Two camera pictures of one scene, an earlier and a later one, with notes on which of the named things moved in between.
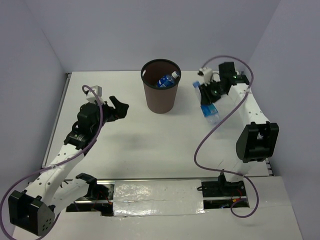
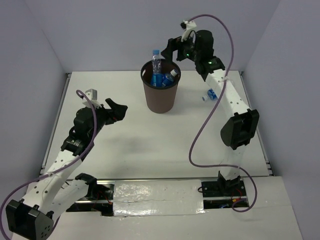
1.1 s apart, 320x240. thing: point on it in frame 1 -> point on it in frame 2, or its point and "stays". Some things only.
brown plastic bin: [160, 100] stays
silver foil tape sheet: [156, 197] stays
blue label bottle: [167, 80] stays
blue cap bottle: [209, 110] -> [156, 77]
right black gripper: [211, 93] -> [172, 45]
